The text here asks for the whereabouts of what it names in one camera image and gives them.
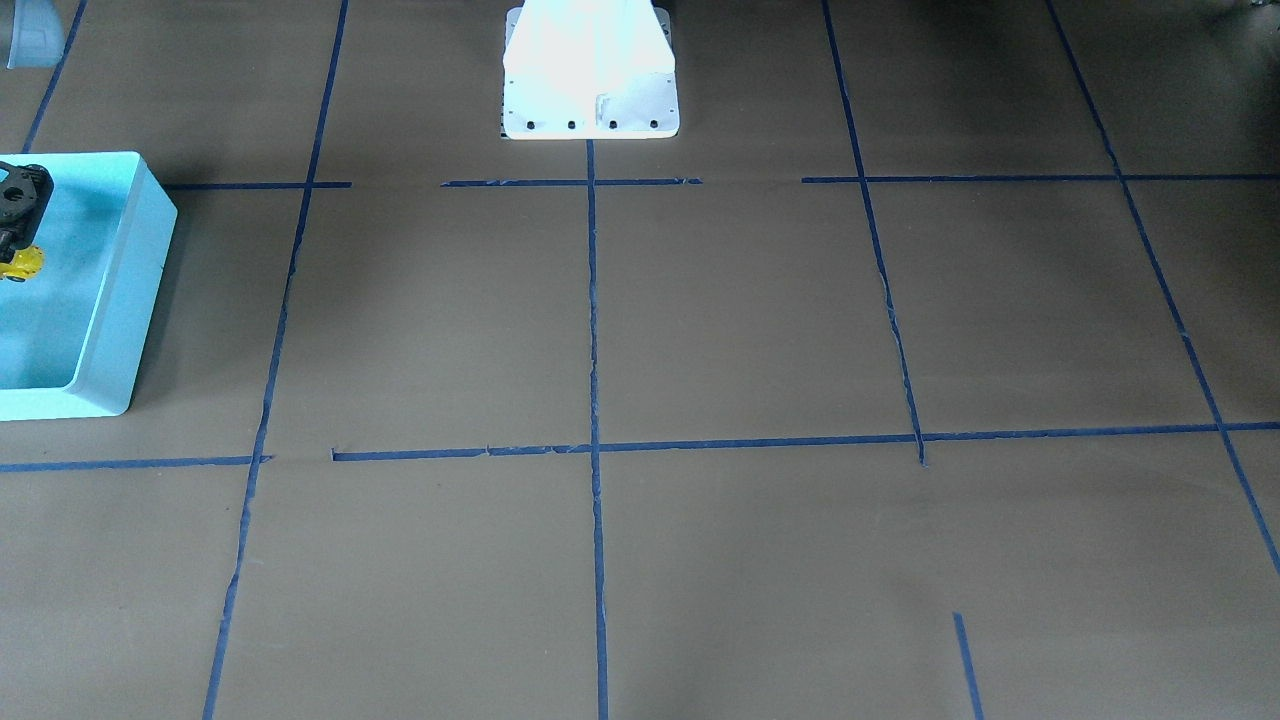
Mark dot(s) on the white camera pole base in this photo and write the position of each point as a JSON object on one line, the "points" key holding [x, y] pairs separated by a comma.
{"points": [[589, 70]]}

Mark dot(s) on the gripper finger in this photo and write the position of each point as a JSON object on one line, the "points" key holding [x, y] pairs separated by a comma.
{"points": [[27, 191]]}

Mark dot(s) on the yellow beetle toy car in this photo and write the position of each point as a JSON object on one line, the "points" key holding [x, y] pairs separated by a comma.
{"points": [[22, 265]]}

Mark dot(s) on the teal plastic storage bin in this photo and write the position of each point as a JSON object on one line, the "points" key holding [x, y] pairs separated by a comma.
{"points": [[72, 337]]}

